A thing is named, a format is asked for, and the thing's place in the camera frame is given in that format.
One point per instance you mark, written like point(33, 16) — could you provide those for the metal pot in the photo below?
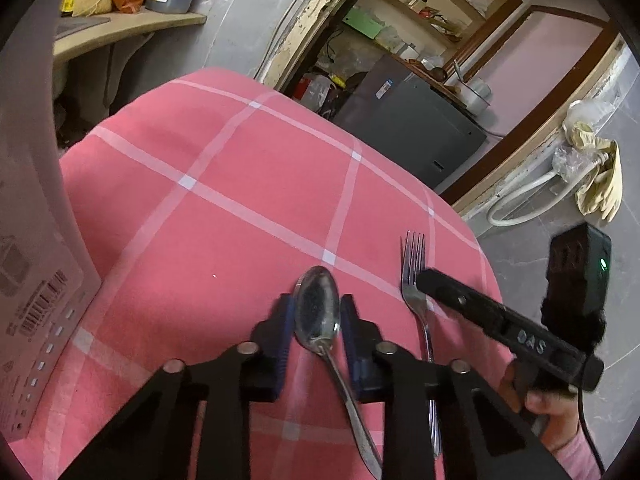
point(475, 94)

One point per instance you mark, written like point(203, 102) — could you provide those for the small steel spoon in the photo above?
point(317, 319)

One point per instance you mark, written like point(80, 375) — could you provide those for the steel fork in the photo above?
point(413, 254)

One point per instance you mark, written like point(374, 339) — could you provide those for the pink checked tablecloth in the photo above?
point(201, 203)

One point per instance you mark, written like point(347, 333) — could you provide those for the white perforated utensil holder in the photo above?
point(47, 277)

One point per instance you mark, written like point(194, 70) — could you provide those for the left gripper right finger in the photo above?
point(440, 421)

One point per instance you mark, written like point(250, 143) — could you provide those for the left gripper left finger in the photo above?
point(194, 419)

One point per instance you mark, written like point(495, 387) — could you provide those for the person's right hand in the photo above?
point(563, 422)

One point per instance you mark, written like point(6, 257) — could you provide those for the yellow rubber gloves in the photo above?
point(601, 192)

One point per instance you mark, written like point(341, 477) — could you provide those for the grey cabinet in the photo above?
point(404, 118)

